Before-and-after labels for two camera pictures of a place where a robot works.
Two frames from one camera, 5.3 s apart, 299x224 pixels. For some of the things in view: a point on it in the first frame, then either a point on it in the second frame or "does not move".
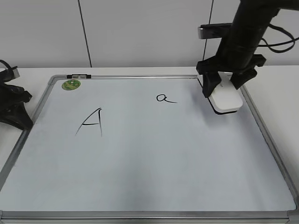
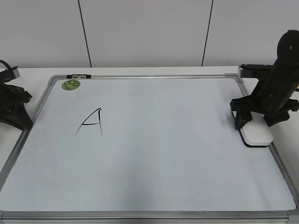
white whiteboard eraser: [226, 99] -> [256, 133]
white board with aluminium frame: [143, 149] does not move
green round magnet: [71, 84] does not move
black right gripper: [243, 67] -> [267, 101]
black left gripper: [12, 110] does not move
